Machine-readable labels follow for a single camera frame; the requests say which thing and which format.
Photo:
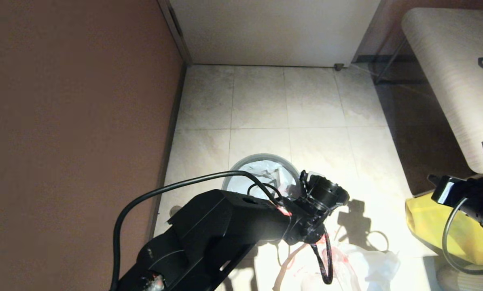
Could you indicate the small metal door stop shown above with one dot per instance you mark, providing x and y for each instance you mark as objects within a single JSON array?
[{"x": 339, "y": 67}]

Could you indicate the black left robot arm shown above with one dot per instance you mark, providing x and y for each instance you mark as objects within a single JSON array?
[{"x": 217, "y": 234}]

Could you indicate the black metal bench frame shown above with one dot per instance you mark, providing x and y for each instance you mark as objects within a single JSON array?
[{"x": 389, "y": 66}]

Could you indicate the dark grey baseboard strip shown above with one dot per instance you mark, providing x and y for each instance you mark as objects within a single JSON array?
[{"x": 172, "y": 121}]

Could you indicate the fresh white plastic bag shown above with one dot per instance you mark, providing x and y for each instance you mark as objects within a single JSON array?
[{"x": 249, "y": 178}]

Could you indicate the white door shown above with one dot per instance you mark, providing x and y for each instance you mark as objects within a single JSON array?
[{"x": 274, "y": 32}]

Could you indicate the used white bin liner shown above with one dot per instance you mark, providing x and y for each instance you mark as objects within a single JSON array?
[{"x": 371, "y": 266}]

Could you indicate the grey door frame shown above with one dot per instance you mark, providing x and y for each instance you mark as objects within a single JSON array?
[{"x": 176, "y": 32}]

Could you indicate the yellow bag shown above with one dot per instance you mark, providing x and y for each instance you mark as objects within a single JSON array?
[{"x": 427, "y": 226}]

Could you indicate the round metal floor plate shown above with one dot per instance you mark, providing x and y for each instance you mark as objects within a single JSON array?
[{"x": 174, "y": 209}]

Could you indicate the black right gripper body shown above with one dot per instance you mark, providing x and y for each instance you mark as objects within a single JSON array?
[{"x": 448, "y": 190}]

